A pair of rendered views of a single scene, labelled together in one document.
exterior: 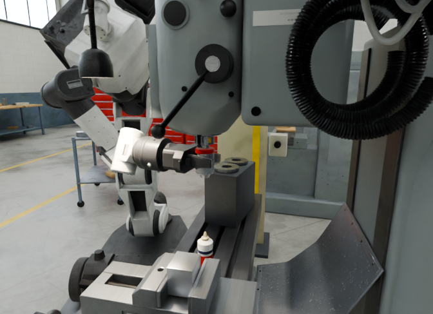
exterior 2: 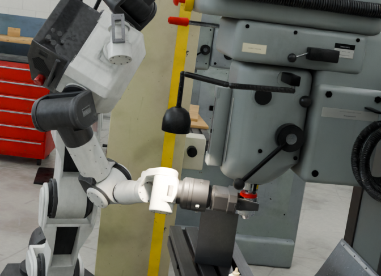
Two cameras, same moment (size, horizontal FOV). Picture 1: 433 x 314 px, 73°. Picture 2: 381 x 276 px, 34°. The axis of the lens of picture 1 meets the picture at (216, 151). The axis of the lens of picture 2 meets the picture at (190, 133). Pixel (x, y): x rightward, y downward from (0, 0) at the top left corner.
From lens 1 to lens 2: 1.17 m
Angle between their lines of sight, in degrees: 21
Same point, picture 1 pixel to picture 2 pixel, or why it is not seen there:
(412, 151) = not seen: outside the picture
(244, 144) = (150, 152)
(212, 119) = (274, 174)
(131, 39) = (135, 58)
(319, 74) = not seen: hidden behind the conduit
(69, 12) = (63, 18)
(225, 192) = (224, 229)
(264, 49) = (326, 132)
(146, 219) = (69, 266)
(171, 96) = (247, 155)
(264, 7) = (330, 105)
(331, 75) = not seen: hidden behind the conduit
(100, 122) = (98, 151)
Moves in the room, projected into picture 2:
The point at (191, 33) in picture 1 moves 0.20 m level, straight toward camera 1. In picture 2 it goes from (272, 111) to (320, 130)
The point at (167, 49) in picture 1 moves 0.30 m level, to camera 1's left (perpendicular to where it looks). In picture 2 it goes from (251, 120) to (135, 113)
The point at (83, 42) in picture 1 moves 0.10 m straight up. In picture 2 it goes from (88, 60) to (90, 25)
